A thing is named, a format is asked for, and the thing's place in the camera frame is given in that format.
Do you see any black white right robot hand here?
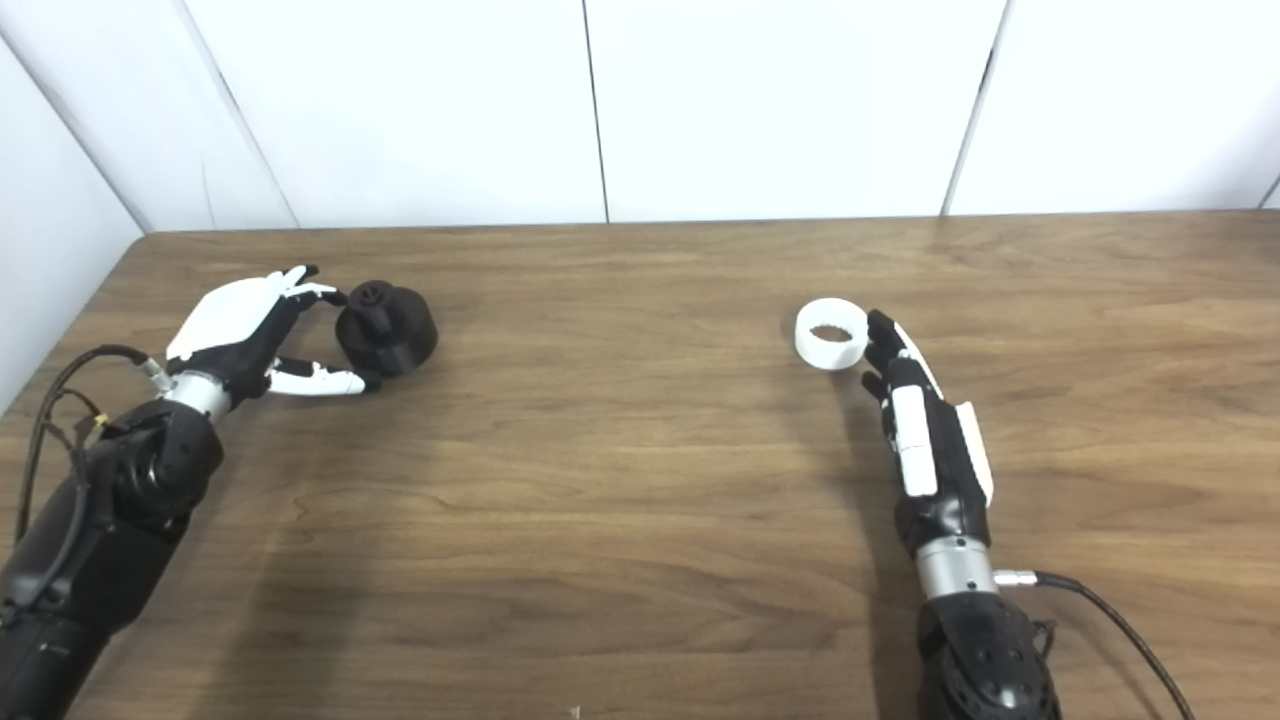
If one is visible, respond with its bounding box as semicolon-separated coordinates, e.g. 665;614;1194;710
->
860;309;996;556

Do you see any thin wire with yellow tag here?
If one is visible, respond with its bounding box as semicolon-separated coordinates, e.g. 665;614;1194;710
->
42;388;113;456

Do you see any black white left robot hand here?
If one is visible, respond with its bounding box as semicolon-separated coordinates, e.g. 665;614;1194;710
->
165;264;383;401

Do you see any round black plastic part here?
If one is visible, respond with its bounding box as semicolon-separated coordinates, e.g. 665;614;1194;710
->
334;281;440;379

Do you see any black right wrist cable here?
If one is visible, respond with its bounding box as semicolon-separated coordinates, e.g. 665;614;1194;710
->
993;568;1196;720

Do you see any white plastic ring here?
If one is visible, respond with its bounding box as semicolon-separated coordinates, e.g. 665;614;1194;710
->
794;297;871;372

